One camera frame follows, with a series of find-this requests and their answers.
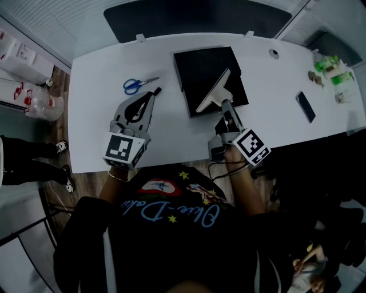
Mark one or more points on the black box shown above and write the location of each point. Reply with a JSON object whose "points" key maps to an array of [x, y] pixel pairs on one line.
{"points": [[200, 65]]}

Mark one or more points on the person's right hand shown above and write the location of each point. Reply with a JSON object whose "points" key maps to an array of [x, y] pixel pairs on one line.
{"points": [[234, 160]]}

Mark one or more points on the small white round object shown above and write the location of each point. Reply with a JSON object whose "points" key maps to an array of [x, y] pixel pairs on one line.
{"points": [[49, 82]]}

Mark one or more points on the long black desk divider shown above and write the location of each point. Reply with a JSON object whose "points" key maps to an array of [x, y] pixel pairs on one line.
{"points": [[194, 20]]}

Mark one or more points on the person's left forearm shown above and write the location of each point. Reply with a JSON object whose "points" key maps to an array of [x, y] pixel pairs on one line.
{"points": [[114, 191]]}

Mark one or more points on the clear water jug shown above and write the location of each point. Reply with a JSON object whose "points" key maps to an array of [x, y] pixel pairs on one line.
{"points": [[48, 108], [34, 94]]}

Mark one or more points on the black office chair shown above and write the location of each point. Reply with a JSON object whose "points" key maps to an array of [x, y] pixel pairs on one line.
{"points": [[308, 177]]}

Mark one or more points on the black marker pen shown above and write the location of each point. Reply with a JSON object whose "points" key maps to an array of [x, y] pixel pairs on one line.
{"points": [[157, 91]]}

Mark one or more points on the small brown object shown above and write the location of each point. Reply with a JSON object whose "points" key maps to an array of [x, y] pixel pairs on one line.
{"points": [[315, 77]]}

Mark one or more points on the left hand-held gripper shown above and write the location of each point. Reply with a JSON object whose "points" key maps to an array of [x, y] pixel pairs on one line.
{"points": [[120, 148]]}

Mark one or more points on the white water dispenser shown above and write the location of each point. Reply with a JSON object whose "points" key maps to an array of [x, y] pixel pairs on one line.
{"points": [[28, 65]]}

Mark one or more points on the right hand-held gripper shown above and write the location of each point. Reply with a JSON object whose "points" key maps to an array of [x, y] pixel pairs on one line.
{"points": [[251, 144]]}

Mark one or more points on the clear glass cup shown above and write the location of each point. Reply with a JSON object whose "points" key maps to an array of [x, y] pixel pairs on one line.
{"points": [[343, 97]]}

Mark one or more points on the silver stapler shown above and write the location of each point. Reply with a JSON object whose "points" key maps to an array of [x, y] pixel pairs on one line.
{"points": [[213, 95]]}

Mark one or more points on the person's right forearm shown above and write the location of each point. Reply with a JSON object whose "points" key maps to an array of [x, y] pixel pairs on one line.
{"points": [[248, 194]]}

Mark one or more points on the black smartphone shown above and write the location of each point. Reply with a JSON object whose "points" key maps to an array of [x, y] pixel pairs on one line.
{"points": [[306, 107]]}

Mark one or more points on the green drink bottle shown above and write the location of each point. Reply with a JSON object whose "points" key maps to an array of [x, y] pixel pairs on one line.
{"points": [[326, 63], [342, 78]]}

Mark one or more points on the black metal frame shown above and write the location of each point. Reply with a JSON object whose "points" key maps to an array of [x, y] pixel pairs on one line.
{"points": [[48, 217]]}

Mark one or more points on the person's black printed shirt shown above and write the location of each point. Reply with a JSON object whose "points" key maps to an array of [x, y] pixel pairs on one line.
{"points": [[171, 251]]}

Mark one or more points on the white divider bracket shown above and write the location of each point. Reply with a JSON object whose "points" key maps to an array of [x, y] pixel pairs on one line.
{"points": [[140, 38], [249, 34]]}

